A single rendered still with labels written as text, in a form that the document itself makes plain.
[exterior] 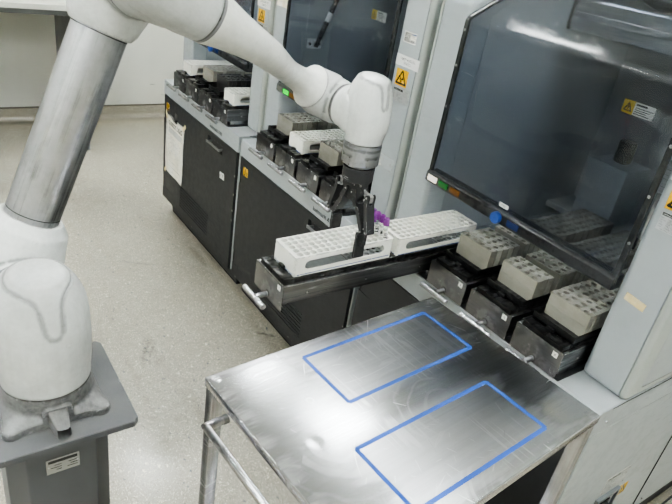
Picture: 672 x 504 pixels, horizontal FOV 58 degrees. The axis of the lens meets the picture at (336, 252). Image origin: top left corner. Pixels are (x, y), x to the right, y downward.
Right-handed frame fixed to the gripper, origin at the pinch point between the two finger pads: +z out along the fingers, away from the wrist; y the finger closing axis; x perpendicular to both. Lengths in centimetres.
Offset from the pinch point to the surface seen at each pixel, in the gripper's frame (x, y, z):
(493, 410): -7, 59, 4
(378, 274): 7.2, 6.8, 8.2
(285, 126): 32, -85, 1
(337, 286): -5.6, 6.7, 8.9
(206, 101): 24, -140, 8
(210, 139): 25, -136, 24
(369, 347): -17.4, 34.2, 4.3
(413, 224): 23.5, -0.7, -0.1
